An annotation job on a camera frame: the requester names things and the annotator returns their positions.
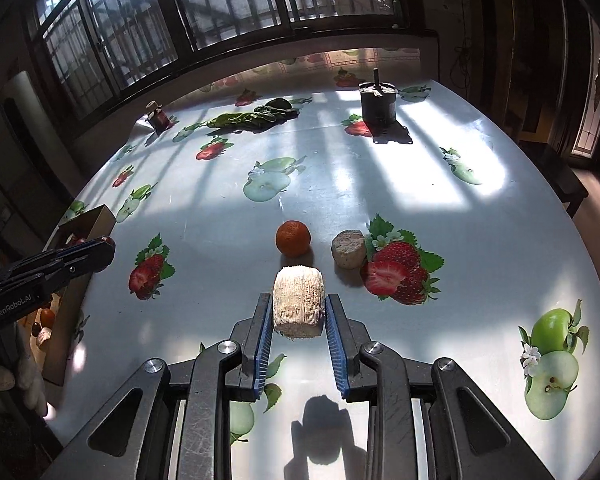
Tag beige cake chunk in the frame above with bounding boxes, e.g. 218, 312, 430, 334
35, 327, 53, 352
332, 230, 366, 270

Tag round beige cake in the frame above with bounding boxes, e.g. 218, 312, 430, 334
273, 266, 325, 339

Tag orange tangerine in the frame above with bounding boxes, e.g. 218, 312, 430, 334
275, 220, 311, 258
40, 308, 56, 330

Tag person left gloved hand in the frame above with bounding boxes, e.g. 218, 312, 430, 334
0, 324, 47, 417

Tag cardboard box tray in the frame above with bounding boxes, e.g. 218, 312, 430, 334
30, 205, 116, 387

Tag dark jar with cork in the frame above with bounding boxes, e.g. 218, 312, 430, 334
146, 101, 173, 134

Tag green leafy vegetable bunch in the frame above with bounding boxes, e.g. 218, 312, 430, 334
206, 98, 300, 131

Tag fruit print tablecloth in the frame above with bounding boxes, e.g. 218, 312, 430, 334
48, 66, 600, 479

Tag black container with stick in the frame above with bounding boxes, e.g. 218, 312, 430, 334
358, 67, 396, 127

